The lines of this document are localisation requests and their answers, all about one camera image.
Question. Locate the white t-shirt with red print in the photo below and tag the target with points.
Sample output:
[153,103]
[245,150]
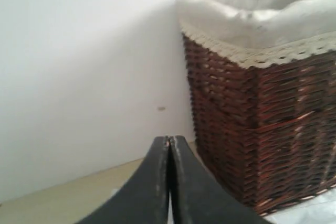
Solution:
[317,210]

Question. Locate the dark brown wicker basket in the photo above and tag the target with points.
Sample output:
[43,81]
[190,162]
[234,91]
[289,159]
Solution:
[266,134]

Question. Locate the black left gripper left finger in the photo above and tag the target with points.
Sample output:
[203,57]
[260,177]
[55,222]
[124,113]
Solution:
[144,198]

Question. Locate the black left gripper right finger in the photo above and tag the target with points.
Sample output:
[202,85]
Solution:
[196,196]

